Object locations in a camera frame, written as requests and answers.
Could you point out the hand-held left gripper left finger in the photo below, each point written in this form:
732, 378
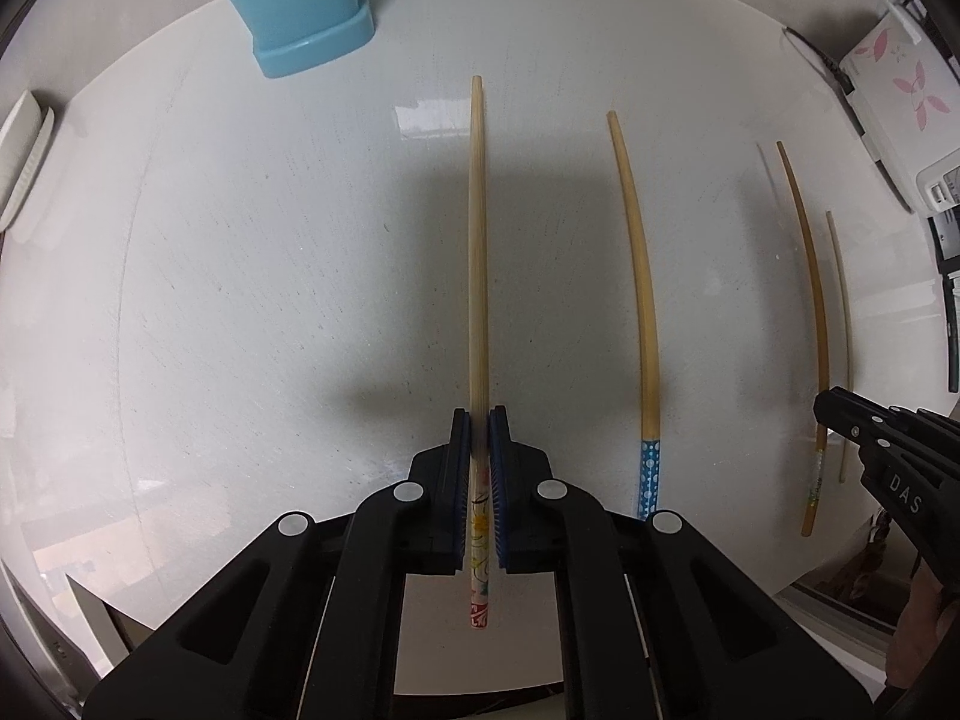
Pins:
457, 502

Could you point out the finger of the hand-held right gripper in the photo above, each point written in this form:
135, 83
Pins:
844, 411
922, 431

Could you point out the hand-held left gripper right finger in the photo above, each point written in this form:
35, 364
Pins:
504, 502

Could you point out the green patterned bamboo chopstick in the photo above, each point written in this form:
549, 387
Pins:
812, 495

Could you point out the floral red-tipped bamboo chopstick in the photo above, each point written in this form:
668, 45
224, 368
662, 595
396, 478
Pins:
478, 240

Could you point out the blue plastic utensil holder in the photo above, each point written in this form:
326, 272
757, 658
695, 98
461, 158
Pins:
300, 0

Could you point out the person's right hand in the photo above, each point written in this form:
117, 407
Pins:
922, 637

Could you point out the black appliance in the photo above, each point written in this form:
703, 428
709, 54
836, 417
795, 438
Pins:
949, 300

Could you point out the row of bamboo chopsticks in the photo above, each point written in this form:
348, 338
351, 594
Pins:
650, 472

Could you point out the white floral rice cooker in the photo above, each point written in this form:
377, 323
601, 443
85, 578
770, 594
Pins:
907, 82

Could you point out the white ribbed plate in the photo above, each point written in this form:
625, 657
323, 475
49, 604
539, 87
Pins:
26, 157

